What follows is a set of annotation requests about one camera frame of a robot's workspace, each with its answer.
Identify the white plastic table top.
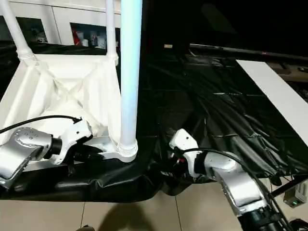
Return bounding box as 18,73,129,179
0,53,139,173

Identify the white plastic table leg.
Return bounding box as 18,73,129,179
105,0,119,65
0,0,37,62
117,0,143,156

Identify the black plastic mat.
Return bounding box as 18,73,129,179
0,40,308,203

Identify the black stand bar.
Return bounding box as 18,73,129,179
269,174,308,197

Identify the clear plastic container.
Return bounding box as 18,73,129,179
97,32,107,49

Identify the red item in cabinet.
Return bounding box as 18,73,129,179
73,27,81,46

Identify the white board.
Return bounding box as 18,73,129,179
235,59,308,147

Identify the grey power supply box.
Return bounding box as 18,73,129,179
283,179,308,207

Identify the white cabinet with glass doors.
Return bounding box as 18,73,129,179
0,0,122,50

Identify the dark cabinet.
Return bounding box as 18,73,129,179
141,0,308,58

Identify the black right camera cable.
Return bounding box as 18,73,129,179
174,147,293,231

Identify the thin black floor cable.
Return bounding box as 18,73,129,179
267,174,299,193

